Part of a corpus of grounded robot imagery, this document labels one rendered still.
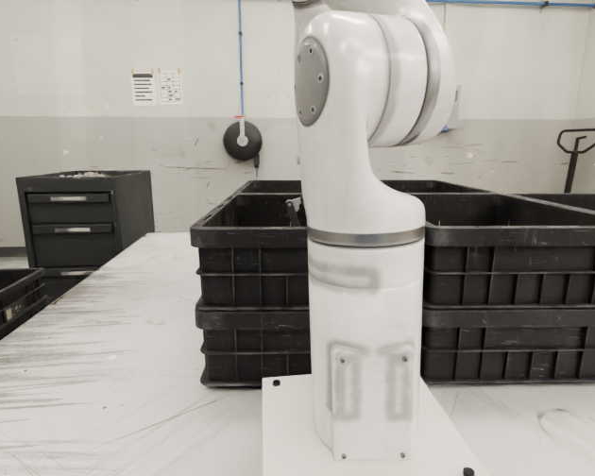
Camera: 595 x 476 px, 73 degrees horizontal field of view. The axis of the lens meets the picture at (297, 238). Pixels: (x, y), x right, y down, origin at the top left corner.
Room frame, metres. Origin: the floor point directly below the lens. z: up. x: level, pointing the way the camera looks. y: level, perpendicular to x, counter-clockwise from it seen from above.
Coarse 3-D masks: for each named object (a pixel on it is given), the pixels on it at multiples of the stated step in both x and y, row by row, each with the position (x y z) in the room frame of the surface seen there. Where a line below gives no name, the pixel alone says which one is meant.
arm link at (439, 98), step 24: (336, 0) 0.38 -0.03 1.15; (360, 0) 0.36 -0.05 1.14; (384, 0) 0.34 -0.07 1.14; (408, 0) 0.32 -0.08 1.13; (432, 24) 0.30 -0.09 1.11; (432, 48) 0.28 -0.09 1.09; (432, 72) 0.28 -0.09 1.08; (432, 96) 0.28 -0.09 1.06; (432, 120) 0.29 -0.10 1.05; (408, 144) 0.32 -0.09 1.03
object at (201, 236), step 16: (224, 208) 0.68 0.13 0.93; (208, 224) 0.54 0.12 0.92; (192, 240) 0.49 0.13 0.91; (208, 240) 0.48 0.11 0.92; (224, 240) 0.48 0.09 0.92; (240, 240) 0.48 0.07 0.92; (256, 240) 0.48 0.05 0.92; (272, 240) 0.48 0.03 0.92; (288, 240) 0.48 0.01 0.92; (304, 240) 0.49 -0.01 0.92
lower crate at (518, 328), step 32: (448, 320) 0.49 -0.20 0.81; (480, 320) 0.49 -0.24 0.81; (512, 320) 0.49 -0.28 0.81; (544, 320) 0.49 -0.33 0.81; (576, 320) 0.49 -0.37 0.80; (448, 352) 0.50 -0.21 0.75; (480, 352) 0.50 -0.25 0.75; (512, 352) 0.50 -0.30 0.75; (544, 352) 0.50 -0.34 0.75; (576, 352) 0.50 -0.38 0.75
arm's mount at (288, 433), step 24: (264, 384) 0.38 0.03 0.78; (288, 384) 0.38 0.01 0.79; (264, 408) 0.34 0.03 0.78; (288, 408) 0.34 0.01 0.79; (312, 408) 0.33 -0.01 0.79; (432, 408) 0.33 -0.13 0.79; (264, 432) 0.30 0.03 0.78; (288, 432) 0.30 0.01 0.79; (312, 432) 0.30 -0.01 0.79; (432, 432) 0.30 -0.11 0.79; (456, 432) 0.30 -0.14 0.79; (264, 456) 0.28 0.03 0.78; (288, 456) 0.27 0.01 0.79; (312, 456) 0.27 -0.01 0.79; (432, 456) 0.27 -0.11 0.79; (456, 456) 0.27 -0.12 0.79
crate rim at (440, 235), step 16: (560, 208) 0.67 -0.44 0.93; (432, 224) 0.51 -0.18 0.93; (432, 240) 0.49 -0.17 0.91; (448, 240) 0.49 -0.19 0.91; (464, 240) 0.49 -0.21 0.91; (480, 240) 0.49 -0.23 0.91; (496, 240) 0.49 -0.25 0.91; (512, 240) 0.49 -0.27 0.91; (528, 240) 0.49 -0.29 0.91; (544, 240) 0.49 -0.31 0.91; (560, 240) 0.49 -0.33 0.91; (576, 240) 0.49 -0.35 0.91; (592, 240) 0.49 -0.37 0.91
